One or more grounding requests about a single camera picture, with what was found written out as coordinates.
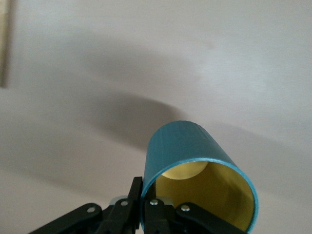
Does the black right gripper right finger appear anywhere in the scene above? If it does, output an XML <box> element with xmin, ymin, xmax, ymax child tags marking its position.
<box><xmin>143</xmin><ymin>198</ymin><xmax>247</xmax><ymax>234</ymax></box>

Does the wooden cutting board with handle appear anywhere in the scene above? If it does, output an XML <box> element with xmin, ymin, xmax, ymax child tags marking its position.
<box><xmin>0</xmin><ymin>0</ymin><xmax>12</xmax><ymax>88</ymax></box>

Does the brown table mat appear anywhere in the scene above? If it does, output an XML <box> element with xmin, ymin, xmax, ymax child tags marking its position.
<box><xmin>0</xmin><ymin>0</ymin><xmax>312</xmax><ymax>234</ymax></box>

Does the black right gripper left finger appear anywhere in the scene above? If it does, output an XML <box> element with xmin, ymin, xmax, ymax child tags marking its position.
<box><xmin>28</xmin><ymin>176</ymin><xmax>143</xmax><ymax>234</ymax></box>

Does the teal cup with cream inside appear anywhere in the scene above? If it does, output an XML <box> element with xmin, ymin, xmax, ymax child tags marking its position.
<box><xmin>140</xmin><ymin>120</ymin><xmax>259</xmax><ymax>234</ymax></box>

